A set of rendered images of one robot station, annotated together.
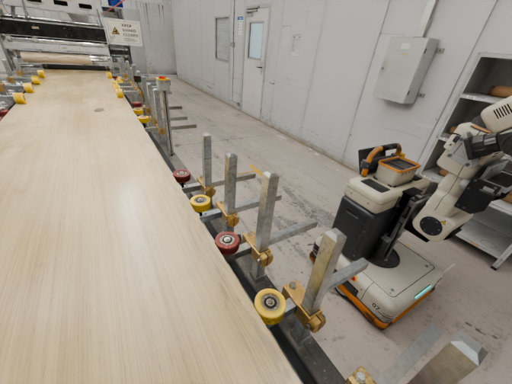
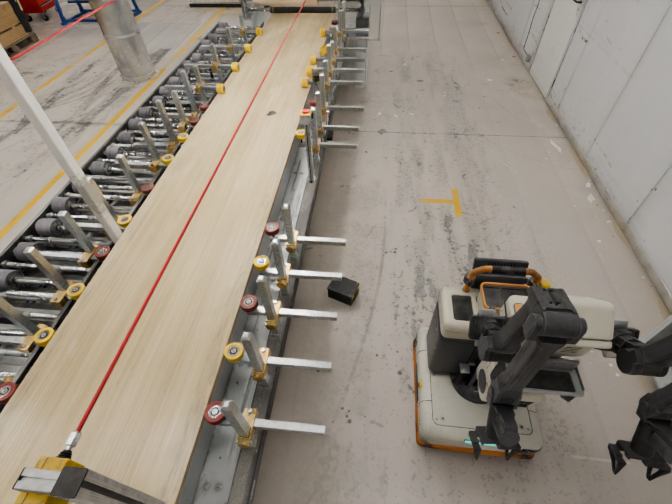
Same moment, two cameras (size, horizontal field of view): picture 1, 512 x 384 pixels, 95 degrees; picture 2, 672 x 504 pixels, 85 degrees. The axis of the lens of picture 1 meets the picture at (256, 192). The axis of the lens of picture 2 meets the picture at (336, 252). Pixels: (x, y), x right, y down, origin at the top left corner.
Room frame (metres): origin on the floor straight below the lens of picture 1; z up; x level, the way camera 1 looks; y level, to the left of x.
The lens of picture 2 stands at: (0.10, -0.89, 2.33)
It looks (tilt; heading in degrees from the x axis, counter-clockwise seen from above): 48 degrees down; 42
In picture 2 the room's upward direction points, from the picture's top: 2 degrees counter-clockwise
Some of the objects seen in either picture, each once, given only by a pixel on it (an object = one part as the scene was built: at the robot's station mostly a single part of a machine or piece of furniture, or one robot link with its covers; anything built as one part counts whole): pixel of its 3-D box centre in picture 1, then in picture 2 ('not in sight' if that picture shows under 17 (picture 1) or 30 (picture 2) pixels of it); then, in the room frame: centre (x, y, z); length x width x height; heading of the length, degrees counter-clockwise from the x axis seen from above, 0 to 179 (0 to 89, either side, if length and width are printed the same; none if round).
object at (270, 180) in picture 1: (262, 235); (270, 309); (0.59, -0.04, 0.91); 0.04 x 0.04 x 0.48; 34
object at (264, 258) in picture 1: (257, 248); (273, 315); (0.61, -0.02, 0.83); 0.14 x 0.06 x 0.05; 34
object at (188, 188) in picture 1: (219, 182); (307, 240); (1.09, 0.20, 0.81); 0.43 x 0.03 x 0.04; 124
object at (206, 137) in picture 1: (207, 180); (290, 238); (1.01, 0.25, 0.86); 0.04 x 0.04 x 0.48; 34
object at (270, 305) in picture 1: (267, 314); (236, 356); (0.36, -0.06, 0.85); 0.08 x 0.08 x 0.11
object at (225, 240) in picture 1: (226, 251); (250, 307); (0.56, 0.08, 0.85); 0.08 x 0.08 x 0.11
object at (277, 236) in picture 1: (273, 238); (292, 313); (0.68, -0.08, 0.83); 0.43 x 0.03 x 0.04; 124
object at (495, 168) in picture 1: (488, 185); (535, 375); (0.99, -1.07, 0.99); 0.28 x 0.16 x 0.22; 124
